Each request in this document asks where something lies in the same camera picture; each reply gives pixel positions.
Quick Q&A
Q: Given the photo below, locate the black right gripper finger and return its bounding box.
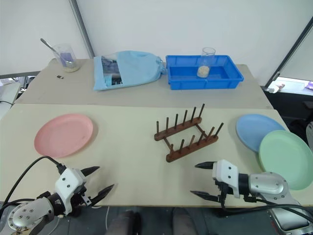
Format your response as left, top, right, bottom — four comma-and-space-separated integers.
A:
194, 161, 218, 171
190, 190, 221, 202

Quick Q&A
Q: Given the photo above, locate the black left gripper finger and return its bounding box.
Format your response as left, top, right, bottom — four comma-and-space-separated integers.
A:
81, 166, 101, 178
90, 184, 115, 206

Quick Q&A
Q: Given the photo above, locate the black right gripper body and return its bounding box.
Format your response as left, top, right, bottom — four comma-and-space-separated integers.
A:
212, 179, 231, 209

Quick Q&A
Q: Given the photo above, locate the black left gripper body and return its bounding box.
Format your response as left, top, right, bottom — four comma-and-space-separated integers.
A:
70, 185, 93, 217

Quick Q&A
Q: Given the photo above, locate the wooden dish rack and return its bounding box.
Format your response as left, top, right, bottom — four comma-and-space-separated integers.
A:
154, 103, 224, 163

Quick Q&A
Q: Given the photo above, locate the pink red plastic plate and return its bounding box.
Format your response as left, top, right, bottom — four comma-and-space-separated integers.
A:
34, 113, 95, 159

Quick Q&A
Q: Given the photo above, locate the blue plastic plate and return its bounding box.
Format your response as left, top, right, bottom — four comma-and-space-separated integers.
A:
235, 114, 287, 154

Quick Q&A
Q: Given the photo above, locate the green plastic plate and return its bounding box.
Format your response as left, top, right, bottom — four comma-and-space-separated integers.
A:
258, 129, 313, 191

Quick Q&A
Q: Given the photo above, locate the grey robot body panel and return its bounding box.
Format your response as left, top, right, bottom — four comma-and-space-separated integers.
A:
268, 208, 313, 232

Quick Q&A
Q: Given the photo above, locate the blue plastic bin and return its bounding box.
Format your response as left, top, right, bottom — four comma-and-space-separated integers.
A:
165, 54, 245, 91

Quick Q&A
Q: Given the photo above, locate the tall glass beaker with grains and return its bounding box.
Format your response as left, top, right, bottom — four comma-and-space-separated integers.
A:
197, 47, 217, 78

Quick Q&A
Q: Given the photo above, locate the printed package in bag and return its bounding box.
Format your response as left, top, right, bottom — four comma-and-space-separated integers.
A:
101, 55, 123, 86

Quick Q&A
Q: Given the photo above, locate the wide glass beaker with grains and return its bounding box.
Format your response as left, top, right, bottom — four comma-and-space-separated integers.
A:
53, 43, 81, 73

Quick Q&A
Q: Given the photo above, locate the metal spoon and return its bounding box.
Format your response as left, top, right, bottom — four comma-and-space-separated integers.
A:
40, 38, 68, 66

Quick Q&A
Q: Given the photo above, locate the grey tent pole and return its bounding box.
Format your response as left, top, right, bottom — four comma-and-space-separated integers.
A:
68, 0, 96, 59
260, 21, 313, 87

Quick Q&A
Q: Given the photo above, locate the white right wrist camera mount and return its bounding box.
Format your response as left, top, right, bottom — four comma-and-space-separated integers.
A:
211, 159, 242, 199

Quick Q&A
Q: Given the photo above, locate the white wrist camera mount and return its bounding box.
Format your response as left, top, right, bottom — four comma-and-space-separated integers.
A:
54, 168, 87, 214
211, 159, 242, 199

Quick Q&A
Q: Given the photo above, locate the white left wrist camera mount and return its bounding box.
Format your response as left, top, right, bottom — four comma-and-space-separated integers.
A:
54, 168, 87, 214

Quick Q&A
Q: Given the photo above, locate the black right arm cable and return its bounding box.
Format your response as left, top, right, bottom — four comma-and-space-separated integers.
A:
219, 193, 313, 225

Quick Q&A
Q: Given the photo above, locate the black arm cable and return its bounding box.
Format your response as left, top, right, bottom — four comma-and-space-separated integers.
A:
0, 155, 67, 211
219, 193, 313, 225

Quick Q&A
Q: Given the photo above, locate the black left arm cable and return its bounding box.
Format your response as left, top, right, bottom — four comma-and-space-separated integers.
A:
0, 155, 67, 211

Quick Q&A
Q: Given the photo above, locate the light blue drawstring bag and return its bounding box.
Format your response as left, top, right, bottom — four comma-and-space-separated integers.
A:
93, 50, 167, 92

